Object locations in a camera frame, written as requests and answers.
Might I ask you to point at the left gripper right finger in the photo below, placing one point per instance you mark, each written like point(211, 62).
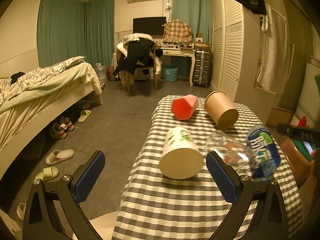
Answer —
point(269, 220)

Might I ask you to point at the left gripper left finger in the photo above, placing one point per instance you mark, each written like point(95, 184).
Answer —
point(41, 220)

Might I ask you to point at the clear glass cup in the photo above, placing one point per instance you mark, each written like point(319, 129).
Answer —
point(233, 152)

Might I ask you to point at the brown paper cup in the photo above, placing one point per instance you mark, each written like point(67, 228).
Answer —
point(221, 110)

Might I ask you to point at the white paper cup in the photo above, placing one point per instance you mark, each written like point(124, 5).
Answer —
point(181, 159)

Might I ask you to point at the red faceted cup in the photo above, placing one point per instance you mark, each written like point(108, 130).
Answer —
point(184, 107)

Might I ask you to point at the smartphone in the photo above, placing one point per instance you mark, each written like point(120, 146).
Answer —
point(309, 147)

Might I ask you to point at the red bottle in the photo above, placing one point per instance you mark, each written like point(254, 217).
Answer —
point(302, 122)

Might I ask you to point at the green stool pad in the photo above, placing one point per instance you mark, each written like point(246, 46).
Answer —
point(298, 144)

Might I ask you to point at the white refrigerator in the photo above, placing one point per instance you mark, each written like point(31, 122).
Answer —
point(308, 103)

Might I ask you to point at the brown plastic stool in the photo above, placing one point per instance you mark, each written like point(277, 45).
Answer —
point(300, 166)

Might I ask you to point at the green slipper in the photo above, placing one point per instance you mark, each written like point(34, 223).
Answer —
point(48, 173)

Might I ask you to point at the white slipper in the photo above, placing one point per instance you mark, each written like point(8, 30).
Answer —
point(58, 156)

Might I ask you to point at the hanging white towel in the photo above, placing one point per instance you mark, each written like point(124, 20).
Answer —
point(274, 68)

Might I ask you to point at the sneakers under bed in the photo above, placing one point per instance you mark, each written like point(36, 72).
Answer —
point(59, 129)

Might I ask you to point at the checkered tablecloth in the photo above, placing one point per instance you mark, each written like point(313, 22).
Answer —
point(156, 207)

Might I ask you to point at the bed with blankets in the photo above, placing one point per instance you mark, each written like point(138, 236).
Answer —
point(37, 98)

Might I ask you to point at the dark suitcase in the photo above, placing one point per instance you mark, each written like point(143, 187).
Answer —
point(203, 68)

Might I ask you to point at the white louvered wardrobe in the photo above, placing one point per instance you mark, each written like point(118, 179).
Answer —
point(235, 52)

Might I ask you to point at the black hanging garment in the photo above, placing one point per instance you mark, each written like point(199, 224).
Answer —
point(256, 6)

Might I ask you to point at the white desk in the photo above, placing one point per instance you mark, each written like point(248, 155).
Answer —
point(182, 53)

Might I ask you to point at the blue laundry basket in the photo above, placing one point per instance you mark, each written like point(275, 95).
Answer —
point(170, 73)

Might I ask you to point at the water jug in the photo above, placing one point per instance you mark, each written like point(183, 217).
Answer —
point(101, 73)

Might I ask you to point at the plaid cloth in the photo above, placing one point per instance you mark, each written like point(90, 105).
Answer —
point(177, 31)

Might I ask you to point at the green curtain right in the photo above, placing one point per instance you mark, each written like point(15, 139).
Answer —
point(198, 14)

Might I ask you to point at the green curtain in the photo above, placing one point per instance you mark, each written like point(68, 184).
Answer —
point(198, 14)
point(70, 28)

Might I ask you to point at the black monitor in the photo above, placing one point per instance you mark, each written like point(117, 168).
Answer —
point(149, 25)

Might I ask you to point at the chair piled with clothes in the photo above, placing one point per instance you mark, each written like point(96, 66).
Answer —
point(138, 51)

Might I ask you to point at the green curtain left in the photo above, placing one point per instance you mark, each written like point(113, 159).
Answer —
point(70, 28)

